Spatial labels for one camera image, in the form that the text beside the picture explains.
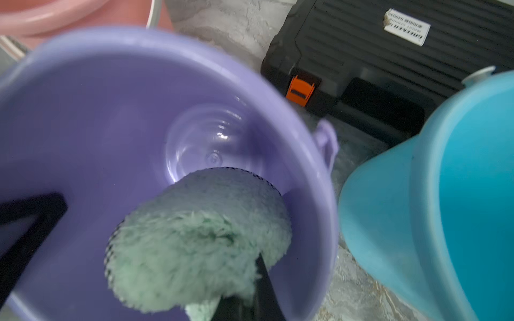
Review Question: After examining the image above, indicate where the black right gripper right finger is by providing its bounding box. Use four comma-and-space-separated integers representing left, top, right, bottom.
211, 255, 286, 321

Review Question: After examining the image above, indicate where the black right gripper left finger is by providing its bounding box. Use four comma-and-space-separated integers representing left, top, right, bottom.
1, 193, 68, 306

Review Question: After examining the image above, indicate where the pink plastic bucket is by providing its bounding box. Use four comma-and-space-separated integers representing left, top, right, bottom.
1, 0, 173, 49

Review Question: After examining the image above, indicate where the black plastic tool case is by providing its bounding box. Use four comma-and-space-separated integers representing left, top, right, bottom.
260, 1, 513, 146

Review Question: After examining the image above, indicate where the turquoise plastic bucket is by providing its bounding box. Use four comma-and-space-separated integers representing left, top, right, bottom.
339, 67, 513, 320

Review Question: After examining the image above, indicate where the purple plastic bucket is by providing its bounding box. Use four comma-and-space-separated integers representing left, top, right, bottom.
1, 27, 339, 320

